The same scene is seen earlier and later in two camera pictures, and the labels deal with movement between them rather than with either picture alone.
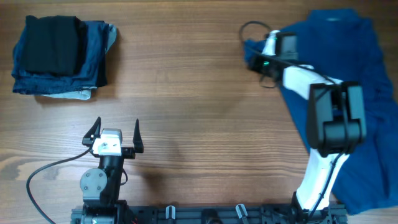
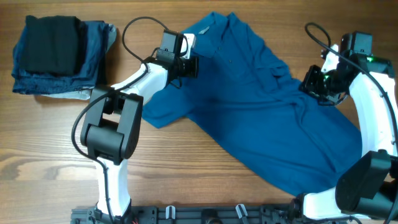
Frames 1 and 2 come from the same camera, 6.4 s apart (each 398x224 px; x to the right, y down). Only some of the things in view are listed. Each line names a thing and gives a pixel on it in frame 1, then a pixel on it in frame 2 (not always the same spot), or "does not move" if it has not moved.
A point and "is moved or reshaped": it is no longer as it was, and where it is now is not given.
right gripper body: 260,64 to 323,86
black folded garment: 53,45 does not move
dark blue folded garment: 92,74 does not move
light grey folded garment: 85,94 does not move
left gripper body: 127,153 to 186,68
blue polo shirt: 342,45 is moved or reshaped
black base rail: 211,214 does not move
